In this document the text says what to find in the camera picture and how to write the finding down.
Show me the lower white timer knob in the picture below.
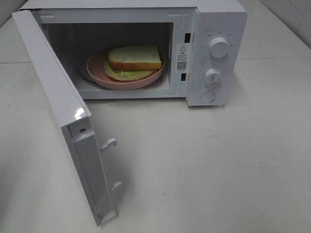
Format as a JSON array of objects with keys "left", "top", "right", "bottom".
[{"left": 204, "top": 68, "right": 223, "bottom": 85}]

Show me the white warning label sticker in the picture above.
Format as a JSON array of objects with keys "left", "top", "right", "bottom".
[{"left": 176, "top": 43, "right": 190, "bottom": 72}]

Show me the glass microwave turntable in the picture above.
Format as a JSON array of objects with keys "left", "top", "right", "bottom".
[{"left": 76, "top": 65, "right": 168, "bottom": 90}]

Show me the pink round plate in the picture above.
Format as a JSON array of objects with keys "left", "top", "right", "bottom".
[{"left": 86, "top": 48, "right": 166, "bottom": 90}]

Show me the white microwave door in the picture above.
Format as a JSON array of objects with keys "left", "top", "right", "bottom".
[{"left": 12, "top": 10, "right": 122, "bottom": 226}]

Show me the round white door-release button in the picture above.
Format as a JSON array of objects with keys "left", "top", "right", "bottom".
[{"left": 200, "top": 91, "right": 216, "bottom": 103}]

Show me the white microwave oven body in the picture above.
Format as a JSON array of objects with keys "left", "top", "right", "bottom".
[{"left": 18, "top": 0, "right": 247, "bottom": 106}]

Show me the upper white power knob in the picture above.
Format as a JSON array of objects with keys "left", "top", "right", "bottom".
[{"left": 208, "top": 36, "right": 229, "bottom": 58}]

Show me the toast lettuce sandwich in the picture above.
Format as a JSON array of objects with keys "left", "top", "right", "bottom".
[{"left": 104, "top": 45, "right": 162, "bottom": 81}]

